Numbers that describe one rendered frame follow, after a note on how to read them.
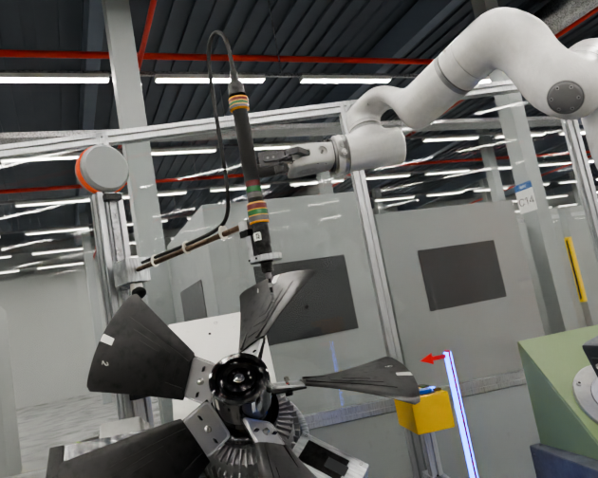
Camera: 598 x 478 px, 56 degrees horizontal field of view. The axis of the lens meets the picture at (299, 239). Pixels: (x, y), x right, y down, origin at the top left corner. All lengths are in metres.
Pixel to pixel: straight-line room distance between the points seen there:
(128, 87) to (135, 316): 4.81
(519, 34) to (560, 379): 0.75
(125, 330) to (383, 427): 1.00
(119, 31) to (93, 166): 4.50
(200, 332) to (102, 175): 0.59
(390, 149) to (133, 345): 0.70
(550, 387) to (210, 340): 0.84
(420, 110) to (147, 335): 0.73
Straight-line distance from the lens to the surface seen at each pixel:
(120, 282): 1.71
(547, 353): 1.45
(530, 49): 1.03
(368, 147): 1.24
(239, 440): 1.18
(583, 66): 0.98
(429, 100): 1.13
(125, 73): 6.06
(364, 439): 1.96
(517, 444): 2.15
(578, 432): 1.37
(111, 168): 1.86
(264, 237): 1.18
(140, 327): 1.28
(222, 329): 1.58
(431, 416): 1.49
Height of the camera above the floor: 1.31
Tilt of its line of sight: 8 degrees up
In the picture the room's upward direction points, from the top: 10 degrees counter-clockwise
